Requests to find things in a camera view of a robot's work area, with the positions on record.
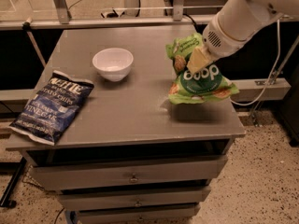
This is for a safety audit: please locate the white bowl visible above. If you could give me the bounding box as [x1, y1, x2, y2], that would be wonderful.
[93, 48, 134, 82]

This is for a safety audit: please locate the grey metal rail frame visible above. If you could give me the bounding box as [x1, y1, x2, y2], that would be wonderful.
[0, 0, 299, 31]

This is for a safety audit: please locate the top grey drawer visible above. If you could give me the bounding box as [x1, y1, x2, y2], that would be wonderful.
[30, 155, 227, 190]

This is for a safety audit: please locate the white cable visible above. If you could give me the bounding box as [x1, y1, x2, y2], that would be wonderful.
[229, 18, 282, 107]

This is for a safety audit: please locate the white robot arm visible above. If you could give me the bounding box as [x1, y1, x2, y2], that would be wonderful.
[187, 0, 299, 74]

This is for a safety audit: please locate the bottom grey drawer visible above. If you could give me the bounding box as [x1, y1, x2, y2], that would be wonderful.
[77, 203, 200, 224]

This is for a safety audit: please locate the grey drawer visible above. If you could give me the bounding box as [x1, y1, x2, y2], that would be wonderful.
[77, 203, 200, 224]
[30, 155, 227, 190]
[59, 186, 211, 211]

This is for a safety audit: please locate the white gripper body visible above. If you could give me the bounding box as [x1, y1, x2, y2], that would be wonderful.
[203, 0, 282, 60]

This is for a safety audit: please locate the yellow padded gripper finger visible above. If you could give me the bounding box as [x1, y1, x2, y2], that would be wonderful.
[187, 46, 217, 75]

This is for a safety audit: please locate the blue kettle chips bag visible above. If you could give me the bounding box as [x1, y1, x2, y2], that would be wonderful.
[9, 70, 94, 146]

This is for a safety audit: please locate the grey drawer cabinet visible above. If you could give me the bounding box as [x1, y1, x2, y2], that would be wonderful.
[5, 24, 247, 224]

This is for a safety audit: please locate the middle grey drawer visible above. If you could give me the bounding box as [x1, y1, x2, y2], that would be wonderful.
[59, 186, 211, 211]

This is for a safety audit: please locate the black floor stand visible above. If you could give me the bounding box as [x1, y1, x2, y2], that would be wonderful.
[0, 158, 26, 208]

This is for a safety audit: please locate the green rice chip bag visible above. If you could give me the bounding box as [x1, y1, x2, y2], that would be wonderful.
[165, 33, 239, 105]

